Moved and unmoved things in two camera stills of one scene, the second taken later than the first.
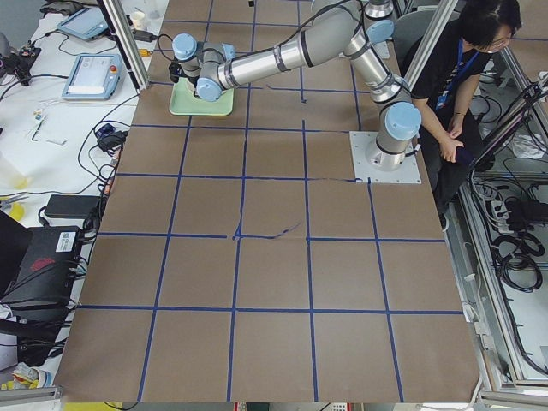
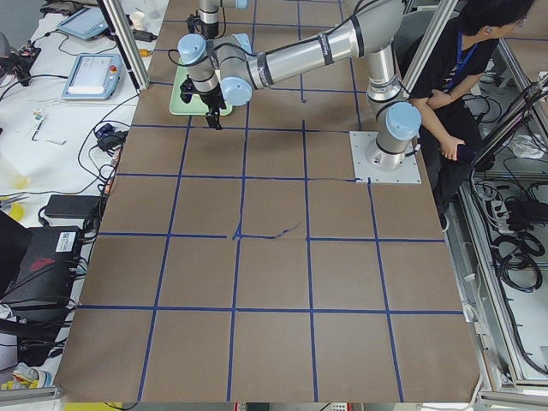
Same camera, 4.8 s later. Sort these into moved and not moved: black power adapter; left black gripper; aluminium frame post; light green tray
Moved: left black gripper
Not moved: black power adapter; light green tray; aluminium frame post
